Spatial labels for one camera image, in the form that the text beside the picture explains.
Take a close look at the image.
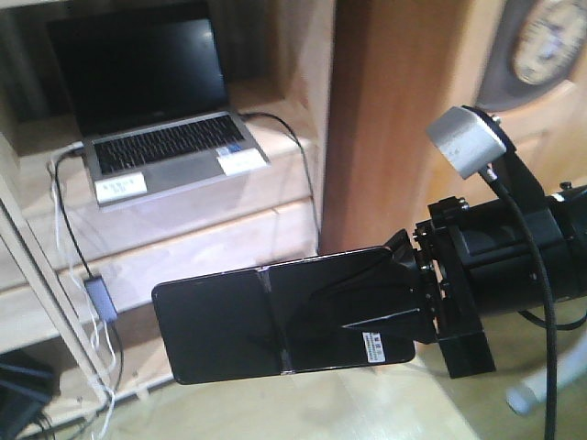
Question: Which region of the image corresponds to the silver laptop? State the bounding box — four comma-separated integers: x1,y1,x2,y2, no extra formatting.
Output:
48,11,269,207

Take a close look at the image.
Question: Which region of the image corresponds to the grey usb hub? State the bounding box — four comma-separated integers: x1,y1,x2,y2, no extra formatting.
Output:
83,275,117,323

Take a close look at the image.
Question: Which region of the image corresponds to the wooden desk shelf unit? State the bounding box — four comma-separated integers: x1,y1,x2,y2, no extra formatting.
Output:
0,0,587,440

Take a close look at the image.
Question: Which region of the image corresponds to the black left laptop cable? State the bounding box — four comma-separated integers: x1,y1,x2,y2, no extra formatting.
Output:
54,146,125,395

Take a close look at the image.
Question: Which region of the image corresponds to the black right laptop cable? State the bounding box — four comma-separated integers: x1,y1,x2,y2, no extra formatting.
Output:
240,111,322,256

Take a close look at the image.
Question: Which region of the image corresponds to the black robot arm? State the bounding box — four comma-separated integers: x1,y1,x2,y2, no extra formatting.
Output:
343,105,586,378

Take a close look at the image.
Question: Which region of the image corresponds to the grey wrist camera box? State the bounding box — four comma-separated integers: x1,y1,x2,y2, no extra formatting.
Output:
426,106,506,180

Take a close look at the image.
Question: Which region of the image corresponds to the round wall clock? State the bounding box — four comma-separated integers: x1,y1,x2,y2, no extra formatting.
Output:
477,1,586,111

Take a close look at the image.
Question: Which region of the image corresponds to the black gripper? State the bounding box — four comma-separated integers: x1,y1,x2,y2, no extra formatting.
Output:
293,105,573,379

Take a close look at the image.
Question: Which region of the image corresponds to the white laptop cable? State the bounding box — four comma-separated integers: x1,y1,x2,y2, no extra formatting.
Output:
47,141,118,440

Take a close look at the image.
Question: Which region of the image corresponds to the black smartphone with pink frame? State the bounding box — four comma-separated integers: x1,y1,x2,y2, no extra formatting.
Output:
151,257,415,385

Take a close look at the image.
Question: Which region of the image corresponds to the black laptop cable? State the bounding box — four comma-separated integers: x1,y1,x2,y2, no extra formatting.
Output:
54,146,125,395
240,111,322,256

